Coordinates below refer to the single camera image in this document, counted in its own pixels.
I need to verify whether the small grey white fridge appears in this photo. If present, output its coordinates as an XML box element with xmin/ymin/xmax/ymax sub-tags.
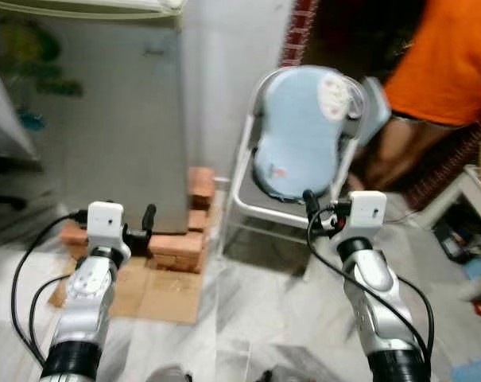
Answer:
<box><xmin>0</xmin><ymin>0</ymin><xmax>190</xmax><ymax>237</ymax></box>

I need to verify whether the orange clay brick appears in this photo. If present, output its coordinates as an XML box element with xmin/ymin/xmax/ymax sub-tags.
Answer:
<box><xmin>187</xmin><ymin>209</ymin><xmax>211</xmax><ymax>233</ymax></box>
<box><xmin>188</xmin><ymin>166</ymin><xmax>218</xmax><ymax>200</ymax></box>
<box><xmin>147</xmin><ymin>231</ymin><xmax>207</xmax><ymax>274</ymax></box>
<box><xmin>60</xmin><ymin>220</ymin><xmax>91</xmax><ymax>248</ymax></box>

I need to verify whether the flat brown cardboard sheet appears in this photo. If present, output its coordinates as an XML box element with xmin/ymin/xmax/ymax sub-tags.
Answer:
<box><xmin>48</xmin><ymin>255</ymin><xmax>207</xmax><ymax>325</ymax></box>

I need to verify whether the light blue baby chair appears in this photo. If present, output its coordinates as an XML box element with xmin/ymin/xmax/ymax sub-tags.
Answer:
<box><xmin>223</xmin><ymin>65</ymin><xmax>370</xmax><ymax>236</ymax></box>

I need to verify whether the small black device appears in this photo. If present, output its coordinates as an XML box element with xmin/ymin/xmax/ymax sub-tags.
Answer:
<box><xmin>431</xmin><ymin>221</ymin><xmax>465</xmax><ymax>262</ymax></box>

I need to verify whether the pale blue plastic board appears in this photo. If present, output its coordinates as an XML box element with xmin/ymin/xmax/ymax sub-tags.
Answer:
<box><xmin>358</xmin><ymin>76</ymin><xmax>392</xmax><ymax>146</ymax></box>

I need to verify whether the white low rack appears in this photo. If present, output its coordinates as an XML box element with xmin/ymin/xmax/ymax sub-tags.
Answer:
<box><xmin>419</xmin><ymin>163</ymin><xmax>481</xmax><ymax>233</ymax></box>

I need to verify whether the small blue plastic object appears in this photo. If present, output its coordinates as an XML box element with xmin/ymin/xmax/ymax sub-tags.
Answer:
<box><xmin>463</xmin><ymin>255</ymin><xmax>481</xmax><ymax>281</ymax></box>

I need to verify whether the dark red patterned rug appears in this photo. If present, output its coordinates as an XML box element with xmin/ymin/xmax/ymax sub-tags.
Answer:
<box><xmin>407</xmin><ymin>111</ymin><xmax>481</xmax><ymax>212</ymax></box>

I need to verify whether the grey left robot leg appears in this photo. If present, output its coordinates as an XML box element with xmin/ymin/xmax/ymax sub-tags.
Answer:
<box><xmin>145</xmin><ymin>364</ymin><xmax>193</xmax><ymax>382</ymax></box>

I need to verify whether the grey robot leg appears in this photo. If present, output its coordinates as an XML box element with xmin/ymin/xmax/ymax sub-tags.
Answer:
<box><xmin>254</xmin><ymin>368</ymin><xmax>320</xmax><ymax>382</ymax></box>
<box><xmin>145</xmin><ymin>364</ymin><xmax>193</xmax><ymax>382</ymax></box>

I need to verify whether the grey right robot leg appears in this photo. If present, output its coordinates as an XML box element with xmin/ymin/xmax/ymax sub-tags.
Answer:
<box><xmin>254</xmin><ymin>368</ymin><xmax>320</xmax><ymax>382</ymax></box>

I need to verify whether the red white patterned strip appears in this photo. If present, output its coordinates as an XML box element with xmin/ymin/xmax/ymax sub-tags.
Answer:
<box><xmin>278</xmin><ymin>0</ymin><xmax>320</xmax><ymax>68</ymax></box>

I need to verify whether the person in orange shirt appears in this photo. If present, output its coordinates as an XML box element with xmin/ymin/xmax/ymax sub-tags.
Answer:
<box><xmin>359</xmin><ymin>0</ymin><xmax>481</xmax><ymax>196</ymax></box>

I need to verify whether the blue plastic box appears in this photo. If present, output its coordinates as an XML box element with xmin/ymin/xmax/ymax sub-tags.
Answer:
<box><xmin>451</xmin><ymin>358</ymin><xmax>481</xmax><ymax>382</ymax></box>

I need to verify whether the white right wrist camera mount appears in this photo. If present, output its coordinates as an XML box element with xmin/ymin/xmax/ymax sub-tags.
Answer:
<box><xmin>336</xmin><ymin>191</ymin><xmax>388</xmax><ymax>248</ymax></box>

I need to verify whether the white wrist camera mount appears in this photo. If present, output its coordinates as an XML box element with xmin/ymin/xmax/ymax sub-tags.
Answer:
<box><xmin>336</xmin><ymin>191</ymin><xmax>388</xmax><ymax>248</ymax></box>
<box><xmin>85</xmin><ymin>201</ymin><xmax>132</xmax><ymax>263</ymax></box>

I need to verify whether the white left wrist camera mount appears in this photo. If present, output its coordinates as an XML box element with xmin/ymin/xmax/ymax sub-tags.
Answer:
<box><xmin>85</xmin><ymin>201</ymin><xmax>132</xmax><ymax>263</ymax></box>

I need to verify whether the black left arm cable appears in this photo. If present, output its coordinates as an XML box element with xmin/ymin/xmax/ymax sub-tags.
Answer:
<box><xmin>10</xmin><ymin>209</ymin><xmax>90</xmax><ymax>367</ymax></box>

